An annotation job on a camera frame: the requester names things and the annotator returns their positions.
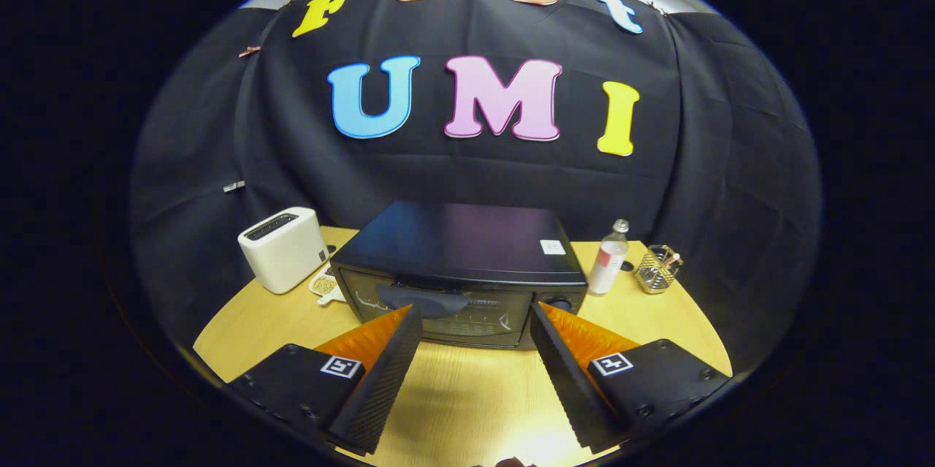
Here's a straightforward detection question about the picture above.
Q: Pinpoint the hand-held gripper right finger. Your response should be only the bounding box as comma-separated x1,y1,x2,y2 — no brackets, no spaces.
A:
530,301,731,453

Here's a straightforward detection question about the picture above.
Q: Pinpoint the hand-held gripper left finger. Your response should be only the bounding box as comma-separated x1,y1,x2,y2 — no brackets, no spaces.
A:
226,304,424,455

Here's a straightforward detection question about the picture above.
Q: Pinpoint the black toaster oven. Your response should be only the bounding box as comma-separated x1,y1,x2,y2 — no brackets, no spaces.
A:
330,200,589,349

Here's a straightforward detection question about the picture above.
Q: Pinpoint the white bread toaster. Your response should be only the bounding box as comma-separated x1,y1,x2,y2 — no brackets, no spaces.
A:
237,207,329,295

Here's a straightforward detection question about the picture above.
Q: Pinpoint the white divided seed dish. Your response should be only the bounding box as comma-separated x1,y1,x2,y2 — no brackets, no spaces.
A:
308,266,346,305

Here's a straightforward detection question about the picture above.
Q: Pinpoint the clear plastic bottle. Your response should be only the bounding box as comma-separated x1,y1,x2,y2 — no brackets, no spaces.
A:
587,219,630,297

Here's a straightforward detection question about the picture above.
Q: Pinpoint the wire mesh basket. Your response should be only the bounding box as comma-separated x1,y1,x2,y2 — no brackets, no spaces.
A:
633,245,684,295

